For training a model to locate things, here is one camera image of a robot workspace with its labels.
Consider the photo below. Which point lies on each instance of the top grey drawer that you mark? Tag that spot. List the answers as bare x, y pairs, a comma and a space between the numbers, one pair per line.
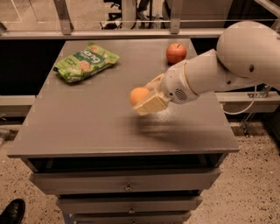
136, 181

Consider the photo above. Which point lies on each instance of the metal railing frame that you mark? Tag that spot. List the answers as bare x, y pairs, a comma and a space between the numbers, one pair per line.
104, 19

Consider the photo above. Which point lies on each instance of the middle grey drawer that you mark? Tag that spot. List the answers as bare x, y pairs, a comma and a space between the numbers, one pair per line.
129, 205

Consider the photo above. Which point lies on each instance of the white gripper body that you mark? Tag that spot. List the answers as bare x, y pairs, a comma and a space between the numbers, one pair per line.
174, 81

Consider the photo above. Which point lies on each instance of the orange fruit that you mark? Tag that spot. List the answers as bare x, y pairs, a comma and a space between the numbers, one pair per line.
137, 94

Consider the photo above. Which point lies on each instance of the green rice chip bag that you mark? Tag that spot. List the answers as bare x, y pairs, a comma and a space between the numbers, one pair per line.
84, 64

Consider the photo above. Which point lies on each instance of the red apple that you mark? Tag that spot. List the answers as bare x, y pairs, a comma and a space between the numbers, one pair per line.
175, 52

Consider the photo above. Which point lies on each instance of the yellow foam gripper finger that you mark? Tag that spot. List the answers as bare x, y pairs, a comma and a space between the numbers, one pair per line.
152, 104
155, 83

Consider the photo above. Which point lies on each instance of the bottom grey drawer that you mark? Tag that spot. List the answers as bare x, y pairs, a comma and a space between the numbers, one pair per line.
136, 218

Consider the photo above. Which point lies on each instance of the black leather shoe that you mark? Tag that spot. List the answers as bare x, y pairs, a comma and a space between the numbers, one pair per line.
13, 213

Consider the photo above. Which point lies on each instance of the grey drawer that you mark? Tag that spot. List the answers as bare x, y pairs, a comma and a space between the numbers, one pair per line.
136, 218
136, 181
129, 205

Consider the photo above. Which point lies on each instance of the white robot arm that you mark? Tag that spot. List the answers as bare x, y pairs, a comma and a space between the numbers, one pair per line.
247, 54

